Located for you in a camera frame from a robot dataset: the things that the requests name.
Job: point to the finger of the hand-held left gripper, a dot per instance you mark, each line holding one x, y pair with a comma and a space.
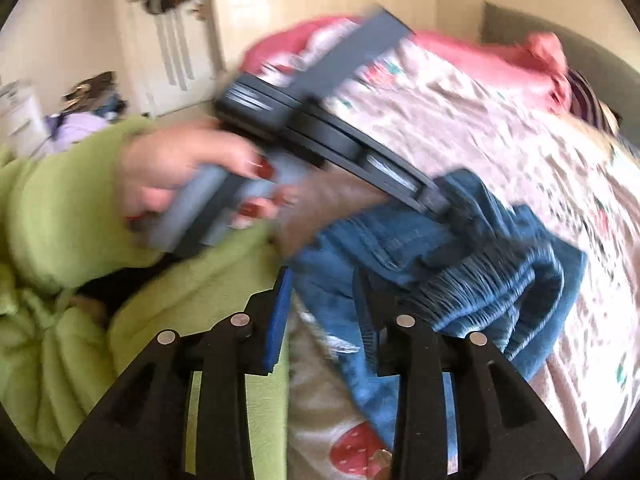
450, 205

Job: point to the white drawer unit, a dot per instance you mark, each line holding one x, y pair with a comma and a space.
22, 115

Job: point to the purple striped pillow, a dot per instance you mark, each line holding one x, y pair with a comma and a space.
590, 102

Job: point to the blue denim pants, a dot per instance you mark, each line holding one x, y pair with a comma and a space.
500, 260

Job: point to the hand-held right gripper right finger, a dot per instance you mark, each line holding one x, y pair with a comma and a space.
369, 327

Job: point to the grey headboard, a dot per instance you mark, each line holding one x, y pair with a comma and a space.
590, 50

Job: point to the person's left forearm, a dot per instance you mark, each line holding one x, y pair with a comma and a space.
60, 210

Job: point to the person's green top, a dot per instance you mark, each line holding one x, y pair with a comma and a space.
75, 360

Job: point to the pink printed blanket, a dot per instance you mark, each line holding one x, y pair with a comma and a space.
500, 135

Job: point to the dark clutter pile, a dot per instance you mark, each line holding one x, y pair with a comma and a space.
97, 95

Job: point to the white door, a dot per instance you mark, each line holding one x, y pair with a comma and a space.
150, 60

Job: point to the purple cloth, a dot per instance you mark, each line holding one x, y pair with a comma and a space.
80, 132

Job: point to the pink comforter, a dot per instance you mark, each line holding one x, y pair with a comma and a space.
500, 65

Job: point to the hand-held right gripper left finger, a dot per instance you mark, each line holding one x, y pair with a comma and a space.
277, 320

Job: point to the person's left hand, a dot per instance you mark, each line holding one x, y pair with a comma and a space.
170, 160

